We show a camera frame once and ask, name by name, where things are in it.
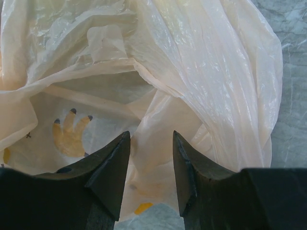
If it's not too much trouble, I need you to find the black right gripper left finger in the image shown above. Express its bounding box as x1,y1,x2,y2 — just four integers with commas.
0,131,130,230

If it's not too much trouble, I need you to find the orange banana-print plastic bag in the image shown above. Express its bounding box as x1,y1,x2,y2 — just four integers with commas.
0,0,283,221

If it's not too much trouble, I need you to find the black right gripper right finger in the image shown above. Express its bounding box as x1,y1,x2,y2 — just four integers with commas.
173,132,307,230

